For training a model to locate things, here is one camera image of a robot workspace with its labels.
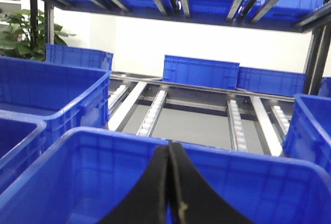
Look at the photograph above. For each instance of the blue crate far centre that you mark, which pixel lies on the blue crate far centre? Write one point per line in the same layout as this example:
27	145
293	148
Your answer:
200	72

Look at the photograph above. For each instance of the blue bin with buttons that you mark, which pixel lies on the blue bin with buttons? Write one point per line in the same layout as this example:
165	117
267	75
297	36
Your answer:
22	142

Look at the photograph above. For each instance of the blue plastic target bin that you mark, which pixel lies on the blue plastic target bin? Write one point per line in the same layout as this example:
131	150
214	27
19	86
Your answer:
87	172

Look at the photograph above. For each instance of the blue crate far right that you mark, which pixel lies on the blue crate far right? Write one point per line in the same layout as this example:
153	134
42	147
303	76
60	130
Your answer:
271	82

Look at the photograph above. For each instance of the blue bin far right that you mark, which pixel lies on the blue bin far right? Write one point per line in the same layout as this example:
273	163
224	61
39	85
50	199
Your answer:
79	57

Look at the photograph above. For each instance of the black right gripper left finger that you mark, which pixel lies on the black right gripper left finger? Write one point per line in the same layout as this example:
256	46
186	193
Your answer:
146	202

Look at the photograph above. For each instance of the metal roller rack frame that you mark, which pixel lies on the metal roller rack frame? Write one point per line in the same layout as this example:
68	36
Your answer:
235	120

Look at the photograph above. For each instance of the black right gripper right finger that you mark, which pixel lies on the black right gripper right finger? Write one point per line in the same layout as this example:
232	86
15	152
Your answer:
192	199

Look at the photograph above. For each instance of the blue bin rear left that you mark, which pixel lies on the blue bin rear left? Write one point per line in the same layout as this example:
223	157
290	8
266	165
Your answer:
64	97

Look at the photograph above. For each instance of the blue crate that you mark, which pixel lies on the blue crate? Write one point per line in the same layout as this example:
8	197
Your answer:
271	82
200	72

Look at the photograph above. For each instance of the green potted plant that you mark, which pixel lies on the green potted plant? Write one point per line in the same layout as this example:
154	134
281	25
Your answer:
18	39

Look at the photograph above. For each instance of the blue bin near right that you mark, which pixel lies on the blue bin near right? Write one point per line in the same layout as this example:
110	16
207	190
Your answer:
308	137

